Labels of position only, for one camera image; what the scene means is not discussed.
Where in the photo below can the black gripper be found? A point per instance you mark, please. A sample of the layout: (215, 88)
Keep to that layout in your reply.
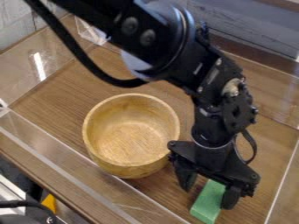
(219, 164)

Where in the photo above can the green rectangular block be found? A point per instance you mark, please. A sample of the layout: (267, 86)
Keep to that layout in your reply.
(206, 207)

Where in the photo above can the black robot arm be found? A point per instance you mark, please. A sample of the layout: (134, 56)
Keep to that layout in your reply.
(166, 47)

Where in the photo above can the brown wooden bowl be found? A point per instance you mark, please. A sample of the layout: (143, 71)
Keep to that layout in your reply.
(126, 132)

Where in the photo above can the clear acrylic front wall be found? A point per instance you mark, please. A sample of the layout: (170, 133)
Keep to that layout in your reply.
(43, 143)

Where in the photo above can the clear acrylic corner bracket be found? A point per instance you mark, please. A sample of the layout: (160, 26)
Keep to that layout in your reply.
(91, 33)

